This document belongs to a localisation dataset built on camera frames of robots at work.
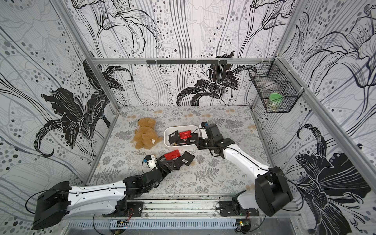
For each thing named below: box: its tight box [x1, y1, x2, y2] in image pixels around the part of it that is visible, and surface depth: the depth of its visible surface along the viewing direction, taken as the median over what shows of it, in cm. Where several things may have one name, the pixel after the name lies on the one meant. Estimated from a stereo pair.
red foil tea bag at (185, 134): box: [179, 130, 193, 141], surface depth 100 cm
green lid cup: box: [269, 93, 283, 111], surface depth 81 cm
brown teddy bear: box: [133, 117, 163, 150], surface depth 95 cm
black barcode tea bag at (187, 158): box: [180, 150, 196, 167], surface depth 92 cm
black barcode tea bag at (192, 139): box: [186, 133, 198, 145], surface depth 100 cm
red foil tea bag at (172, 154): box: [164, 149, 181, 161], surface depth 92 cm
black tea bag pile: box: [167, 130, 180, 145], surface depth 100 cm
